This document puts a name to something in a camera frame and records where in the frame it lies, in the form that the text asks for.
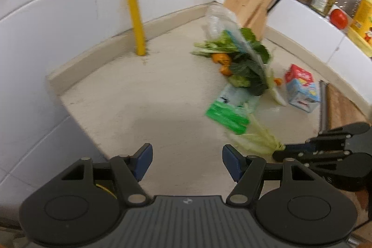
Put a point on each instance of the bok choy greens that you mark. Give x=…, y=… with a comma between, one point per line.
x=246, y=72

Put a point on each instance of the red tomato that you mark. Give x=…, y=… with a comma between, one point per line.
x=339, y=19

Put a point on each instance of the pale cabbage leaf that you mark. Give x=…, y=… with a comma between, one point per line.
x=257, y=139

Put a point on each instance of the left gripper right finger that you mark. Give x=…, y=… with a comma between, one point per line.
x=247, y=172

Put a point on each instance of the wooden cutting board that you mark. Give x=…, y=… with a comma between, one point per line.
x=341, y=110

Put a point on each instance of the person's right hand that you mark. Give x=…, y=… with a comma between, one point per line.
x=361, y=201

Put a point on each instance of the red blue small carton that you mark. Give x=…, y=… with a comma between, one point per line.
x=301, y=89

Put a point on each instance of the yellow detergent bottle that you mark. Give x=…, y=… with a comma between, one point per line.
x=360, y=29

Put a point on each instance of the green plastic wrapper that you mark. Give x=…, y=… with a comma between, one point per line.
x=232, y=107

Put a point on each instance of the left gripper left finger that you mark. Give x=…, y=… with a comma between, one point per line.
x=128, y=171

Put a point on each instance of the yellow vertical pipe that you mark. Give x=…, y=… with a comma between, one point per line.
x=135, y=1

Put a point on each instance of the clear plastic bag with vegetables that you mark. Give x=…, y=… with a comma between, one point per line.
x=220, y=19

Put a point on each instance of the orange peel pieces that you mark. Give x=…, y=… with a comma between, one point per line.
x=225, y=61

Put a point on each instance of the gold rimmed trash bin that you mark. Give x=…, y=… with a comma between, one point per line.
x=106, y=190

